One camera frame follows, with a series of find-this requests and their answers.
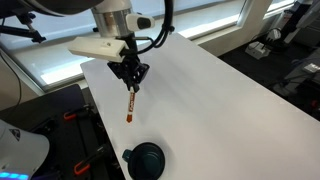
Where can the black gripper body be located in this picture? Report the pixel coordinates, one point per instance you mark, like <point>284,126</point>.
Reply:
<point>131,70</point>

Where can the orange sharpie marker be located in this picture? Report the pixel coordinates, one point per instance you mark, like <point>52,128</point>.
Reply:
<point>131,105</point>

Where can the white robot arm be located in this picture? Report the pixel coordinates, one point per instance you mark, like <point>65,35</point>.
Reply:
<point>110,20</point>

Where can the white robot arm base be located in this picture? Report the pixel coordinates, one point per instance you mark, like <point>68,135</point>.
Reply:
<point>20,150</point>

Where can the dark teal mug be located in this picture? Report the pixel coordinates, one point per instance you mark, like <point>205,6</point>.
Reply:
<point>146,163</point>

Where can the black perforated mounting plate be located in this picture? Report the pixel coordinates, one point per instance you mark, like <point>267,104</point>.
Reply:
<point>66,140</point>

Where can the white floor device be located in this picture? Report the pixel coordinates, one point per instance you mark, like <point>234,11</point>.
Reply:
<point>257,50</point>

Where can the grey equipment stand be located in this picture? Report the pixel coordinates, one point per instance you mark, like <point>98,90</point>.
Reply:
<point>300,73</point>

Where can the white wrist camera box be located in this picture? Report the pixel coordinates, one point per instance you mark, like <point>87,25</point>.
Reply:
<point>96,46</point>

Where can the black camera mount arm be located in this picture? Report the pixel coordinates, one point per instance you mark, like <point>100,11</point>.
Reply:
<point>20,20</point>

